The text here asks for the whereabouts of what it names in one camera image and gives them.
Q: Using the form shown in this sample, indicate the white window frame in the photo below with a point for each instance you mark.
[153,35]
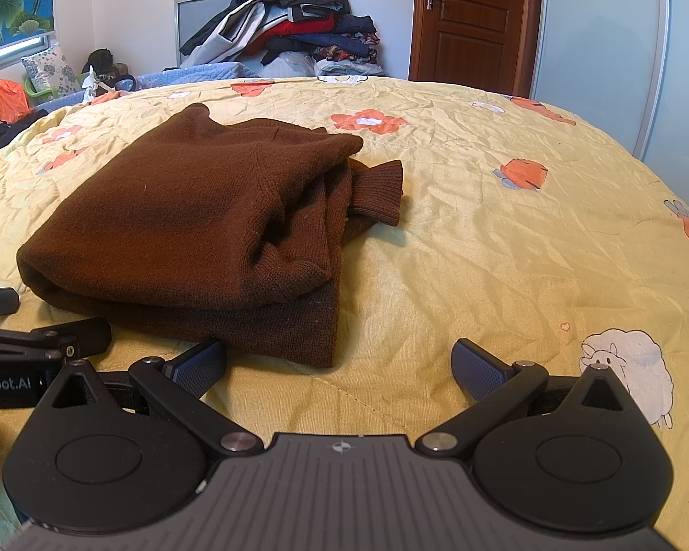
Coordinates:
[14,53]

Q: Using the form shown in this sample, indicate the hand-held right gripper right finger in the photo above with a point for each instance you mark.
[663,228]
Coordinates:
[479,370]

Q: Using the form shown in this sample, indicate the pile of clothes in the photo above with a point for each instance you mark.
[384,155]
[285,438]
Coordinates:
[298,23]

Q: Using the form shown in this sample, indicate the floral pillow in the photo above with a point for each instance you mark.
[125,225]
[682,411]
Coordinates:
[51,69]

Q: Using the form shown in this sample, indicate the brown knit sweater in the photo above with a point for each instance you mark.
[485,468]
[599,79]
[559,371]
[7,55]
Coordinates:
[178,212]

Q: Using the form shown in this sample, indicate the grey framed panel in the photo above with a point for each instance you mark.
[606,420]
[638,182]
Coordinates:
[198,20]

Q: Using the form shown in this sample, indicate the brown wooden door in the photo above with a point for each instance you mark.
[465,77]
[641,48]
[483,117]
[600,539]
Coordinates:
[473,34]

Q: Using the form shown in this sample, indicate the dark cloth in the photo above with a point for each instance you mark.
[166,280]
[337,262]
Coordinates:
[0,135]

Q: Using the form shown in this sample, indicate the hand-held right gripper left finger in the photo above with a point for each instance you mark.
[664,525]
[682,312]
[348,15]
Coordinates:
[198,368]

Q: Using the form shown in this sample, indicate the blue quilted blanket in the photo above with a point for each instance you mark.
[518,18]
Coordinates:
[206,72]

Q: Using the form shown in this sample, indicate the orange bag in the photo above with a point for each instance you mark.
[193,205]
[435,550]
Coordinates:
[3,100]

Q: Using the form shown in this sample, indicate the yellow floral bedsheet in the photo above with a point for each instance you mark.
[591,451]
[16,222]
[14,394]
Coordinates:
[494,270]

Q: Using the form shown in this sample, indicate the dark backpack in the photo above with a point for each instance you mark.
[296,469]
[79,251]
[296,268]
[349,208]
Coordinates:
[104,66]

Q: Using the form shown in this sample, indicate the white crumpled bag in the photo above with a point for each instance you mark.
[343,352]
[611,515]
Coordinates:
[100,89]

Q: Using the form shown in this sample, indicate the green plastic chair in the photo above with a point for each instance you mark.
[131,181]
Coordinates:
[37,92]

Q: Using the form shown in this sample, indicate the white sliding wardrobe door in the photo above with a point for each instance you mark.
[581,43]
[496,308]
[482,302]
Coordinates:
[603,51]

